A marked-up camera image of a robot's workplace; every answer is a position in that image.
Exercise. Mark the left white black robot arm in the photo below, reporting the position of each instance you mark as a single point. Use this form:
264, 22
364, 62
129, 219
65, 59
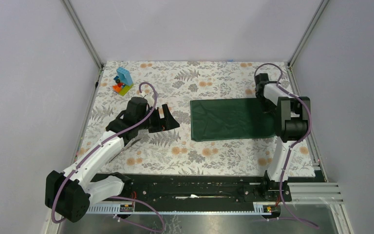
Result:
70, 193

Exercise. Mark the floral patterned table mat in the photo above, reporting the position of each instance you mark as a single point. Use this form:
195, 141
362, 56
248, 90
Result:
177, 84

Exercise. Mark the dark green cloth napkin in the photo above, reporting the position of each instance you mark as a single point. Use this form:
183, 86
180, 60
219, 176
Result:
225, 119

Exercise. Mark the right aluminium frame post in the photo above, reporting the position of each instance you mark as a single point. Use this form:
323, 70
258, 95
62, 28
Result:
306, 35

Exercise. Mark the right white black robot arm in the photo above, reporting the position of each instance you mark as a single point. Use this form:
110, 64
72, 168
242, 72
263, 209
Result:
292, 124

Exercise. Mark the aluminium rail right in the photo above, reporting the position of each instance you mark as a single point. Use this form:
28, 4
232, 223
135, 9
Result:
315, 193

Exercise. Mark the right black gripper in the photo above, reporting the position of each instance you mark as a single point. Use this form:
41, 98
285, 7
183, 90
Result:
266, 108

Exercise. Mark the aluminium frame post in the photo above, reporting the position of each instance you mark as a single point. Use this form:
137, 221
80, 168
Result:
82, 33
306, 35

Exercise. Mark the colourful toy brick build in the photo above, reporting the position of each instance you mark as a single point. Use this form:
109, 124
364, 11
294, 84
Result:
123, 81

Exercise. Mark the left aluminium frame post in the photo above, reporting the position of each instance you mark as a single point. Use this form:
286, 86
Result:
82, 33

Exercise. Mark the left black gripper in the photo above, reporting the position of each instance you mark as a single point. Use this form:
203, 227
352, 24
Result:
168, 123

